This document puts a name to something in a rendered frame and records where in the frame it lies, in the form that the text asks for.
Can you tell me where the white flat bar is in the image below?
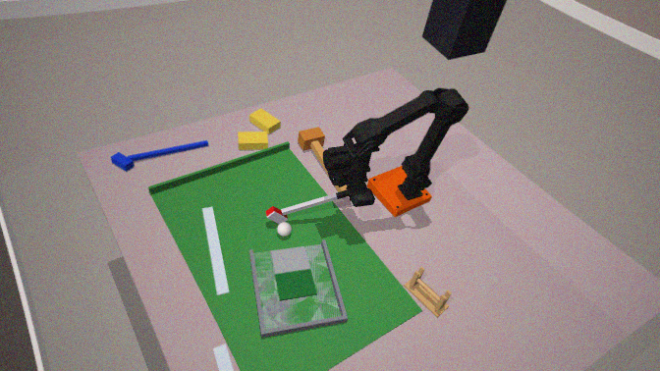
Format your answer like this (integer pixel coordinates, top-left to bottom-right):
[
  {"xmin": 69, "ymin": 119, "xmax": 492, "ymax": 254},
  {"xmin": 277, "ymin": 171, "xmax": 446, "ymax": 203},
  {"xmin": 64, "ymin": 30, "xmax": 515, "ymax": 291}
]
[
  {"xmin": 213, "ymin": 344, "xmax": 234, "ymax": 371},
  {"xmin": 202, "ymin": 207, "xmax": 229, "ymax": 295}
]

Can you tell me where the white golf ball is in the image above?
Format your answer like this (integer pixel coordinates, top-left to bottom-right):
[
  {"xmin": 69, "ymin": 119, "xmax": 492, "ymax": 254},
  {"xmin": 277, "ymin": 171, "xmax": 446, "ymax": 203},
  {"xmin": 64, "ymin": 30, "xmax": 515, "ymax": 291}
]
[{"xmin": 277, "ymin": 222, "xmax": 292, "ymax": 237}]

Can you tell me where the wooden mallet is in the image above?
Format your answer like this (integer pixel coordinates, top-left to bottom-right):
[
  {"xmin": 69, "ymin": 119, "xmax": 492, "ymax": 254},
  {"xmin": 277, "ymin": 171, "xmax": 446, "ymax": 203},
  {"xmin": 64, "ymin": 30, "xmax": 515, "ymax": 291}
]
[{"xmin": 298, "ymin": 127, "xmax": 347, "ymax": 192}]

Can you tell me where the blue putter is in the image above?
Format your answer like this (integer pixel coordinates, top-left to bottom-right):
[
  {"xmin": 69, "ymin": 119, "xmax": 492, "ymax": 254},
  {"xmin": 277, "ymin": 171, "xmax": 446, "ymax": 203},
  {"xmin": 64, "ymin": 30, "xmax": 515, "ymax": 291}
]
[{"xmin": 111, "ymin": 141, "xmax": 208, "ymax": 172}]

